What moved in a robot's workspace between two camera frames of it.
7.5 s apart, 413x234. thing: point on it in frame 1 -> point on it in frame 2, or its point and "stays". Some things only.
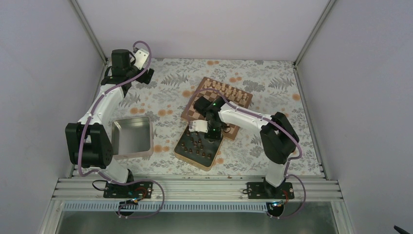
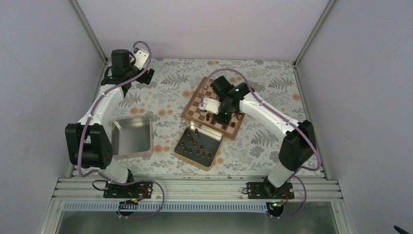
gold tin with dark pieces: x=193 y=148 stays
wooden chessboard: x=240 y=98 stays
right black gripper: x=216 y=136 -> x=224 y=120
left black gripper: x=141 y=79 stays
